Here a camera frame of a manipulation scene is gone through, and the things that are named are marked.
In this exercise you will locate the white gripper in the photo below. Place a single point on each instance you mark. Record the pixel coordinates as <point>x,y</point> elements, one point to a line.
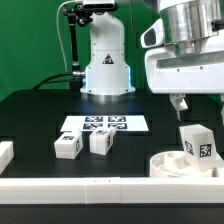
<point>194,73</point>

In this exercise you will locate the white round stool seat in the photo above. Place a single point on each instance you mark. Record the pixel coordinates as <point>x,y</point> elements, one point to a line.
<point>173,164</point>

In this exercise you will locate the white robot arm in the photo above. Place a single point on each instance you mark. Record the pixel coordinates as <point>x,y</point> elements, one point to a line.
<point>184,49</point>

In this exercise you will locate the white tag sheet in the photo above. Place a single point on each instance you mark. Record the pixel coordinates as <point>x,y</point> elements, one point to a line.
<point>120,122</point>

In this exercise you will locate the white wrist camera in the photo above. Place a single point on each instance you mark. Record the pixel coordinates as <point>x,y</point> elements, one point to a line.
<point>153,36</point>

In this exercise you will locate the white front fence wall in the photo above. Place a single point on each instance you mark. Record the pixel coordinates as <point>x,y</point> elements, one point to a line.
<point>110,190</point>

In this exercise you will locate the white fence wall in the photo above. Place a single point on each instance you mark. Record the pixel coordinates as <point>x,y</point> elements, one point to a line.
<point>6,154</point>
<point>110,190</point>

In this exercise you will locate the white overhead camera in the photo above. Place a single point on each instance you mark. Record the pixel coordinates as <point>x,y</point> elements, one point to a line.
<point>98,4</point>

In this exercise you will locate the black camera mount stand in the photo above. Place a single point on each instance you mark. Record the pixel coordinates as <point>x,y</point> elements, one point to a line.
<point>76,16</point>

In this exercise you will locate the white left fence wall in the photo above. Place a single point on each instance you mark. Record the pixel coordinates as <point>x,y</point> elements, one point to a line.
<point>6,154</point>

